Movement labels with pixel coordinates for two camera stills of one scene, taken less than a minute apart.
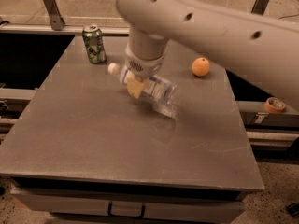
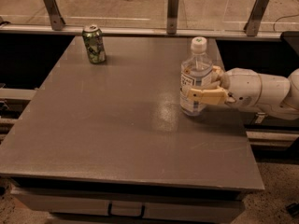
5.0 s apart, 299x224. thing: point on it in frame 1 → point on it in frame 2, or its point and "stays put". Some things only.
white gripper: x=144 y=67 → x=243 y=85
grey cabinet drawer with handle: x=93 y=204 stays put
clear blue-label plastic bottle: x=154 y=87 → x=195 y=75
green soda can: x=94 y=44 stays put
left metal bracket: x=56 y=20 stays put
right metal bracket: x=261 y=3 stays put
